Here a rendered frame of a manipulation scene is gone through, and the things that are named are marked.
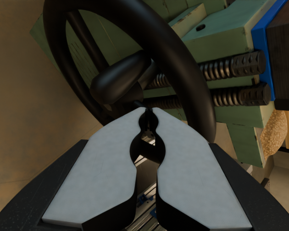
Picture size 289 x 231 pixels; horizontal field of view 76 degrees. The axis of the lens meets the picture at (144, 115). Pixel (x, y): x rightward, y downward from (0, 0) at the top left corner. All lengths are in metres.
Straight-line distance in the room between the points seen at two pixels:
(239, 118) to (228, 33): 0.12
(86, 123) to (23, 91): 0.35
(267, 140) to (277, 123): 0.05
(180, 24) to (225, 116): 0.15
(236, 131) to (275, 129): 0.09
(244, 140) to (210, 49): 0.28
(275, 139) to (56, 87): 0.95
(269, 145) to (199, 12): 0.33
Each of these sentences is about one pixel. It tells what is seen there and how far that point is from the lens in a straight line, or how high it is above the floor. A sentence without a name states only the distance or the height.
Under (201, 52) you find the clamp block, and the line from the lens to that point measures 0.25.
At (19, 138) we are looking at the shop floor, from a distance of 1.07.
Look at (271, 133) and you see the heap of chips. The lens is 0.50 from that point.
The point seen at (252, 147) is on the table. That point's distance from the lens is 0.49.
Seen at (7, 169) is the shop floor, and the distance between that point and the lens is 1.11.
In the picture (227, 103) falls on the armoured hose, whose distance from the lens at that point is 0.26.
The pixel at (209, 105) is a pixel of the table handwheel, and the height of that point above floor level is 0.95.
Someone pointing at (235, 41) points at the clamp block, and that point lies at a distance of 0.23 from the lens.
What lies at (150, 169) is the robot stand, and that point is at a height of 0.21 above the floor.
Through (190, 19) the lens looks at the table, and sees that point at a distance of 0.31.
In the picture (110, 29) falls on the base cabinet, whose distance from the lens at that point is 0.52.
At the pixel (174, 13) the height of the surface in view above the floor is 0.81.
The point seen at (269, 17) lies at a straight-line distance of 0.25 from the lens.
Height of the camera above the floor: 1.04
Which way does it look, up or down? 50 degrees down
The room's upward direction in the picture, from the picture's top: 99 degrees clockwise
